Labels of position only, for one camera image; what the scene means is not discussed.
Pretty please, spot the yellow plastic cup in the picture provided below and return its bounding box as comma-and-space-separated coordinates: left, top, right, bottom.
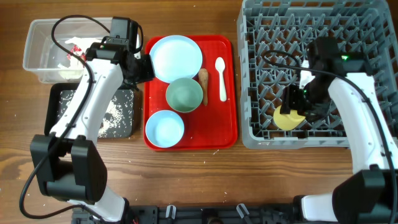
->
273, 106, 305, 131

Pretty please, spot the green bowl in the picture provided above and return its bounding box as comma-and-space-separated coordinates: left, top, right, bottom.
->
165, 78, 203, 113

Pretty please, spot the small light blue bowl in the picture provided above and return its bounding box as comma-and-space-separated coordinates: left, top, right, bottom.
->
145, 110, 185, 148

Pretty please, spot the brown carrot piece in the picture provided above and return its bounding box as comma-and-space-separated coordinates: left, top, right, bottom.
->
198, 68, 208, 106

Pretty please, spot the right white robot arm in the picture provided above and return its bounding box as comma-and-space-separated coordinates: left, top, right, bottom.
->
279, 37, 397, 223

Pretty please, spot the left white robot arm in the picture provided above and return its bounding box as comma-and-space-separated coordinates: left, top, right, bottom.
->
19, 43, 155, 223

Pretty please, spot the black waste tray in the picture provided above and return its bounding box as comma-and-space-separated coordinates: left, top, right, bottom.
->
44, 83, 134, 135

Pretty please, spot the grey dishwasher rack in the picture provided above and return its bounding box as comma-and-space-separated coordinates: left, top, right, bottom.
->
237, 0, 397, 149

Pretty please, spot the large light blue plate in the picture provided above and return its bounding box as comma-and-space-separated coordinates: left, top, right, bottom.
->
149, 35, 203, 83

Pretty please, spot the pile of rice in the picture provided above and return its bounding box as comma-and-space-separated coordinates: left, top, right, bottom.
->
55, 90, 134, 139

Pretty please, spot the crumpled white paper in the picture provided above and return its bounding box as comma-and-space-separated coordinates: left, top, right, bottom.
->
58, 37, 101, 80

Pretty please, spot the red snack wrapper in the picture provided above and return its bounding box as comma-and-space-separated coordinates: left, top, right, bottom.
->
67, 45, 86, 61

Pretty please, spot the white plastic spoon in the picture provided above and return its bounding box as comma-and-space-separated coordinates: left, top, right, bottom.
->
215, 57, 227, 102

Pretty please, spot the clear plastic bin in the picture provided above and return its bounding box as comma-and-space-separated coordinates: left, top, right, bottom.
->
23, 17, 111, 84

